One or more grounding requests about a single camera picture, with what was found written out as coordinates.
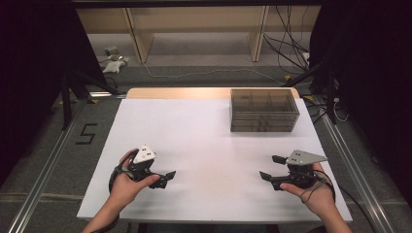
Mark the black metal stand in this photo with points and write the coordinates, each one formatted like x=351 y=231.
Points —
x=330 y=93

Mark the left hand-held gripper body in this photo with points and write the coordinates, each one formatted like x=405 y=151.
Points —
x=144 y=154

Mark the smoky transparent drawer cabinet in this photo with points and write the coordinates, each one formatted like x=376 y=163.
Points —
x=264 y=100

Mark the black curtain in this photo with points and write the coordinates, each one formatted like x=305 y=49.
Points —
x=375 y=81
x=32 y=81

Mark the light wooden shelf unit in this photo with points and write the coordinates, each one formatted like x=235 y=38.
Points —
x=194 y=19

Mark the aluminium floor rail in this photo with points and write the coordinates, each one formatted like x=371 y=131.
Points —
x=356 y=174
x=42 y=181

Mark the white crumpled bag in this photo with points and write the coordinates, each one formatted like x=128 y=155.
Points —
x=113 y=66

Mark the person's right hand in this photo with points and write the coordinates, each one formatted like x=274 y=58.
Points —
x=319 y=197

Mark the black tripod stand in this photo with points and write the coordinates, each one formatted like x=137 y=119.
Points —
x=68 y=103

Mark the person's left hand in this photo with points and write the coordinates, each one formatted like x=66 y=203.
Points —
x=126 y=189

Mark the white table cover board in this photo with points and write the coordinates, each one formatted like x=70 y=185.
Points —
x=194 y=145

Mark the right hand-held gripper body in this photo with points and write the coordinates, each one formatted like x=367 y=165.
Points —
x=302 y=158

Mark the small grey box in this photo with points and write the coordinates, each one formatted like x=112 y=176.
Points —
x=111 y=50

